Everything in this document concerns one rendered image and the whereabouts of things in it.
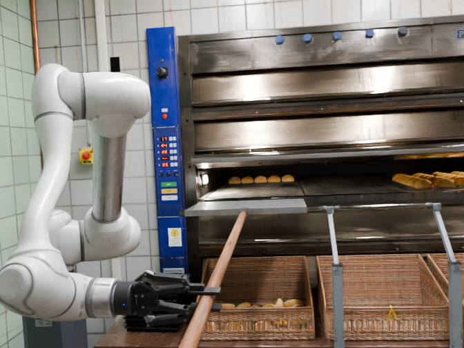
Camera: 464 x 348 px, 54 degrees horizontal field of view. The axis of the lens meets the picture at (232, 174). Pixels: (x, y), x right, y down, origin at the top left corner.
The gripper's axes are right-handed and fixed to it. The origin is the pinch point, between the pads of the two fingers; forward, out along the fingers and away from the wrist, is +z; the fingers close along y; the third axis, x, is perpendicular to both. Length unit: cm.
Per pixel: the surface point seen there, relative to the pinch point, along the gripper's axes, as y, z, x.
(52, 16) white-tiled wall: -102, -111, -159
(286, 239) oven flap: 26, 19, -148
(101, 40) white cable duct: -87, -82, -156
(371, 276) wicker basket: 46, 64, -146
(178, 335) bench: 62, -34, -107
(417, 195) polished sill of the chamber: 4, 90, -154
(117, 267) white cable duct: 42, -79, -150
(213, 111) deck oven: -45, -20, -157
